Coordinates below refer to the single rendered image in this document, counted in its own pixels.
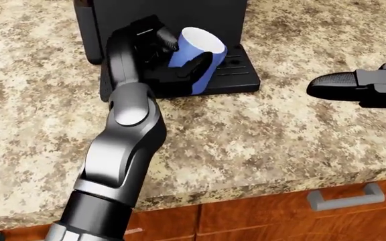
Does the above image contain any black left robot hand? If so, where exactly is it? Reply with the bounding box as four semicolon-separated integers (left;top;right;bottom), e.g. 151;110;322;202
100;14;221;102

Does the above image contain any black coffee machine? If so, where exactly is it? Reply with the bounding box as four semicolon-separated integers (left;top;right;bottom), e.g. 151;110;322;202
73;0;261;99

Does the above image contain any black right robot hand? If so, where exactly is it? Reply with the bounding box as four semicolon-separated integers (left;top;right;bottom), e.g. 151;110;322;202
306;0;386;109

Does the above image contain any blue mug white inside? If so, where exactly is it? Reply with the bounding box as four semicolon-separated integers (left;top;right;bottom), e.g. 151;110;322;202
168;26;228;96

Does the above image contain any wooden drawer front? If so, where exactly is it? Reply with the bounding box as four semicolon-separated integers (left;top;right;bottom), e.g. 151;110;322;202
0;222;57;241
196;176;386;241
124;204;201;241

